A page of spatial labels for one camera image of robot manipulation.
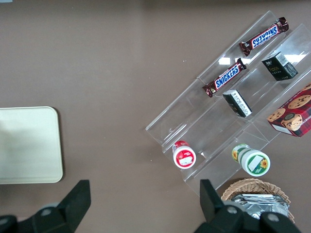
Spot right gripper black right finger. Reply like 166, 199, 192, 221
193, 179, 246, 233

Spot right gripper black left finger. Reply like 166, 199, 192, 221
31, 179, 92, 233

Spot light wicker basket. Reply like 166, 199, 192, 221
221, 178, 296, 224

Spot beige plastic tray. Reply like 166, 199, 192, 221
0, 106, 64, 184

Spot silver foil packets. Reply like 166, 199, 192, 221
229, 193, 291, 220

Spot red lidded cup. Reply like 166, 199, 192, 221
172, 140, 197, 169

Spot green lidded cup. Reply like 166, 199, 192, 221
231, 143, 271, 177

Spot clear acrylic stepped shelf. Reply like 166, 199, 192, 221
145, 10, 311, 198

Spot small black carton box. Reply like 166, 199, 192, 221
261, 51, 299, 82
222, 89, 253, 118

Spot red cookie box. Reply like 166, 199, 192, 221
266, 82, 311, 138

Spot Snickers chocolate bar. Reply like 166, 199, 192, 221
202, 57, 248, 98
238, 17, 290, 57

